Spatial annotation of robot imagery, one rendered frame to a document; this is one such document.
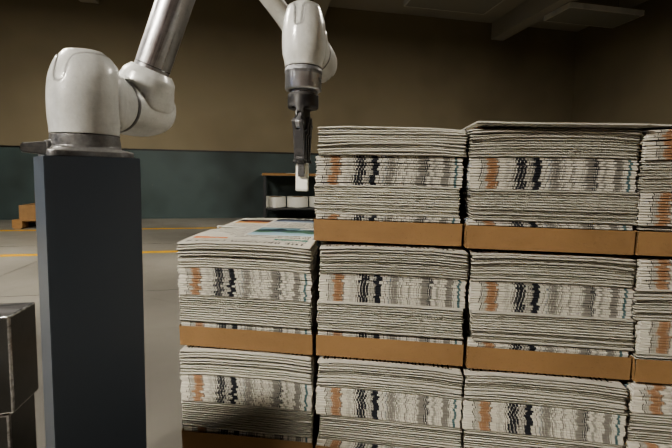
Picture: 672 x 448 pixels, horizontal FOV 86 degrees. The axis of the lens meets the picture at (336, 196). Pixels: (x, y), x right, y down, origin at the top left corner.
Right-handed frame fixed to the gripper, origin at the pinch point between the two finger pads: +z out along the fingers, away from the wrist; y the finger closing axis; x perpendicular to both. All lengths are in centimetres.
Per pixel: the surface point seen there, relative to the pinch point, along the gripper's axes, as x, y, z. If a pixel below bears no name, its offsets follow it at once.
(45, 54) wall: 572, 491, -194
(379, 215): -19.3, -16.9, 6.9
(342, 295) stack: -12.4, -17.9, 22.9
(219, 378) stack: 12.9, -18.8, 41.9
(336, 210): -10.7, -16.5, 6.2
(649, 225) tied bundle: -66, -19, 7
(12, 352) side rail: 23, -51, 21
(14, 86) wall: 619, 476, -137
